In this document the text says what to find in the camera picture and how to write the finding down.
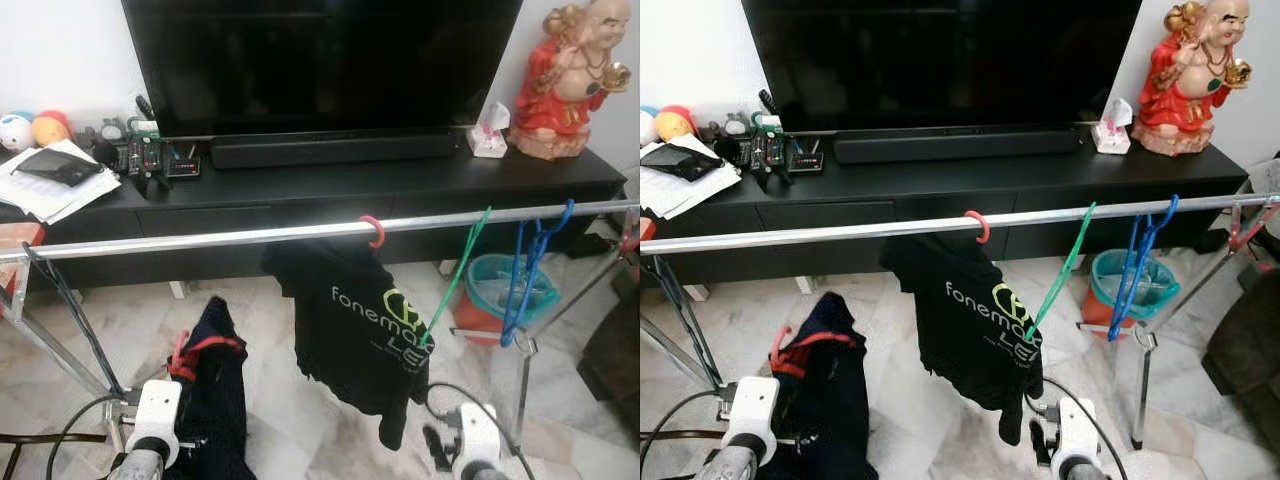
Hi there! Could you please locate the black shirt with green logo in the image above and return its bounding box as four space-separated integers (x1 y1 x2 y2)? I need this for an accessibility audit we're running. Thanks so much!
880 233 1046 448
261 237 434 452

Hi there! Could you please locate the navy shirt with red collar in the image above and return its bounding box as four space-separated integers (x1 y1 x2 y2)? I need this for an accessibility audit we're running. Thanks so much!
164 295 257 480
770 291 881 480

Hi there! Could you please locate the green plastic hanger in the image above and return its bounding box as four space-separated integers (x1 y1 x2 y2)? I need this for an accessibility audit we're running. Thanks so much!
1022 202 1098 343
419 206 494 347

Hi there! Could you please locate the blue plastic hanger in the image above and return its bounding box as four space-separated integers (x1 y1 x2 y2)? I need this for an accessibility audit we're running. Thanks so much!
499 197 577 349
1107 194 1181 344

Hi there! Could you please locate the orange bin with teal bag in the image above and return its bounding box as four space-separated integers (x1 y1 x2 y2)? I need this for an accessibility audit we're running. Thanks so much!
451 252 562 347
1080 247 1182 333

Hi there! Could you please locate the black television console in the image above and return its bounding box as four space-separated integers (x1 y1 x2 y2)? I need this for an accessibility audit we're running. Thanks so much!
640 138 1249 301
0 143 629 301

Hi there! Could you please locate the silver metal clothes rack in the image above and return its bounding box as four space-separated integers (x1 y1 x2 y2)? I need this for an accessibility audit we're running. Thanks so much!
0 198 641 451
640 193 1280 451

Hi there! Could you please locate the black soundbar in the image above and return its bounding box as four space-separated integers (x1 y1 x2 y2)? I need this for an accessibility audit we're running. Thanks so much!
832 127 1083 165
209 130 462 170

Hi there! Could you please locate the white pink tissue pack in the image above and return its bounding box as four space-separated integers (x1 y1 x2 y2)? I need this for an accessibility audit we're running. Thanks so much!
1092 97 1133 155
466 101 512 160

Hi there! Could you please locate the side table with lace cloth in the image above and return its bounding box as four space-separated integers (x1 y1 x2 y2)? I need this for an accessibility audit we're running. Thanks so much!
1248 155 1280 197

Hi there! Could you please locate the white paper stack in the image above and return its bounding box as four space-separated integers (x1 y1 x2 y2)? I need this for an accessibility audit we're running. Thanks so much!
640 135 743 221
0 138 122 224

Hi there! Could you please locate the red laughing Buddha statue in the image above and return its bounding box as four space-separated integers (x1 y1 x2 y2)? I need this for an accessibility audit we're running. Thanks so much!
1131 0 1253 157
509 0 634 162

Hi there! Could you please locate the black flat pouch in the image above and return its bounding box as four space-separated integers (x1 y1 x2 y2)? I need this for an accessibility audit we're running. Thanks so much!
14 147 105 189
642 143 726 183

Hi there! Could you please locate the black flat television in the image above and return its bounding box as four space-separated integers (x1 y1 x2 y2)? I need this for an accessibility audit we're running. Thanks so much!
742 0 1143 134
120 0 525 140

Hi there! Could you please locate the orange yellow ball toy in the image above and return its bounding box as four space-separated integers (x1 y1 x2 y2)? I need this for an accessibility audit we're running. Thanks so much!
32 109 74 149
655 105 698 143

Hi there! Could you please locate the black remote control holder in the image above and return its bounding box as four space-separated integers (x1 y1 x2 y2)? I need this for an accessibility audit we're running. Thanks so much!
745 89 791 192
115 94 166 197

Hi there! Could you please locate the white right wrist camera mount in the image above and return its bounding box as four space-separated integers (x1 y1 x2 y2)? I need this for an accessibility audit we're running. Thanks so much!
1055 397 1101 471
454 401 502 472

